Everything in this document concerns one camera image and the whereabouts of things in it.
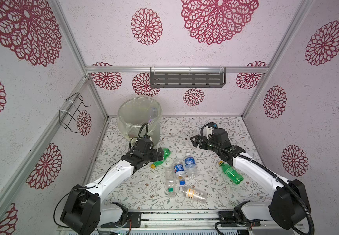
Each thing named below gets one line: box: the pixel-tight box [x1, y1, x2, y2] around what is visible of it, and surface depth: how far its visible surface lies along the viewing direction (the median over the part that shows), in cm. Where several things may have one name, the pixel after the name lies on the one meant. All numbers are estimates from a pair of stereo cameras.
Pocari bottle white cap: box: [184, 152, 198, 178], surface depth 92 cm
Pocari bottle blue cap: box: [173, 159, 186, 187], surface depth 89 cm
